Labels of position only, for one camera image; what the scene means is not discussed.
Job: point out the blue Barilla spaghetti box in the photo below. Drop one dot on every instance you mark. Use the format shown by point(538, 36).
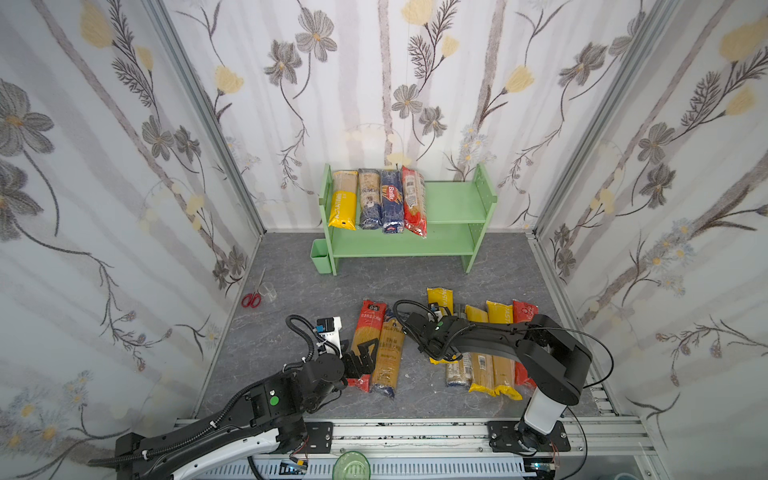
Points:
point(392, 202)

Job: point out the yellow label spaghetti bag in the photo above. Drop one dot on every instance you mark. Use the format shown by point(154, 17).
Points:
point(344, 199)

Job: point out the blue portrait spaghetti bag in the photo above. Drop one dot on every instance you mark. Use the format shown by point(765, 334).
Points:
point(370, 199)

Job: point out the small green cup bin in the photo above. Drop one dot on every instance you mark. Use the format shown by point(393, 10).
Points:
point(320, 257)

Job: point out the red white-label spaghetti bag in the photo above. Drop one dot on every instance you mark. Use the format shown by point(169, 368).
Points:
point(414, 191)

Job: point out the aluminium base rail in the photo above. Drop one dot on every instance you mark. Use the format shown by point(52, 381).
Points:
point(587, 447)

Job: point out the yellow Pastatime spaghetti bag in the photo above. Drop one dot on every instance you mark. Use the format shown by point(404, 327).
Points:
point(440, 301)

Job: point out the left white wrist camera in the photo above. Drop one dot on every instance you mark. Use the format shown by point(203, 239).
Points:
point(328, 335)

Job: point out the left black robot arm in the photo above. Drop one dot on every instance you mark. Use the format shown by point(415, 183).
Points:
point(265, 416)

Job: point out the red handled scissors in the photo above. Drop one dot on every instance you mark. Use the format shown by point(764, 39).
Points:
point(254, 299)

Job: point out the red spaghetti bag far right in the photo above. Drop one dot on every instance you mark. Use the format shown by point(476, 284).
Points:
point(523, 312)

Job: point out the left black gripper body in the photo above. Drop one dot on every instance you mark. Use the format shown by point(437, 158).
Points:
point(351, 365)

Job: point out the clear barcode spaghetti bag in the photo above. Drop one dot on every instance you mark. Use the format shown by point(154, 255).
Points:
point(459, 373)

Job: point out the white slotted cable duct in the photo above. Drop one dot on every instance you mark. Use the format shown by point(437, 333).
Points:
point(399, 468)

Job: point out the green two-tier shelf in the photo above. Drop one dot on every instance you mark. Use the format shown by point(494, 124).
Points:
point(458, 216)

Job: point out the green round plastic lid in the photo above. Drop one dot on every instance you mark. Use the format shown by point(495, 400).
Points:
point(352, 465)

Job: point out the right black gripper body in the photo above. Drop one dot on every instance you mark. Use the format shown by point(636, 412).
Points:
point(430, 336)

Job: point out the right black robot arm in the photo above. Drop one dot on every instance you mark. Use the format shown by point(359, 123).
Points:
point(556, 361)

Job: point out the blue gold Meli pasta bag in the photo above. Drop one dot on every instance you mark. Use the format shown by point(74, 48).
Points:
point(389, 356)

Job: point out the yellow Pastatime bag right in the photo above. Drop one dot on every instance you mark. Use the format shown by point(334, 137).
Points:
point(503, 368)

